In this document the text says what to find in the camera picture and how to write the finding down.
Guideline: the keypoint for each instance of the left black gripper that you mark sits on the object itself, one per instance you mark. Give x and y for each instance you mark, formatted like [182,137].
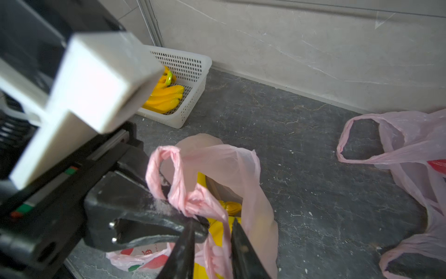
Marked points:
[42,224]

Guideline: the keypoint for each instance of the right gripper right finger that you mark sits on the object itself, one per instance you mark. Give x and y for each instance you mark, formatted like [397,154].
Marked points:
[245,262]

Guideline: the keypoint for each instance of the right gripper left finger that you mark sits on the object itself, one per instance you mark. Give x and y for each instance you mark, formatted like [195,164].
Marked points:
[180,263]

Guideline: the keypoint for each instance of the pink plastic bag front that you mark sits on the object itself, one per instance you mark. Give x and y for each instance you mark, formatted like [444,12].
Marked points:
[171,175]

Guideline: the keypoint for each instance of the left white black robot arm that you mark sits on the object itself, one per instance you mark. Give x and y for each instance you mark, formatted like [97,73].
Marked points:
[34,37]

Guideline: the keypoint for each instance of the orange yellow banana bunch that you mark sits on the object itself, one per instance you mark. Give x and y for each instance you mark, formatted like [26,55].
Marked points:
[166,96]

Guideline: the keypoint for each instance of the pink strawberry plastic bag rear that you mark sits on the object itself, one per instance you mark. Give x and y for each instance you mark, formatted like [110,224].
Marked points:
[412,141]

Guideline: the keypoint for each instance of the white plastic basket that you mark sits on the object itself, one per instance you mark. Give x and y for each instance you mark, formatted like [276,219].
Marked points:
[191,71]

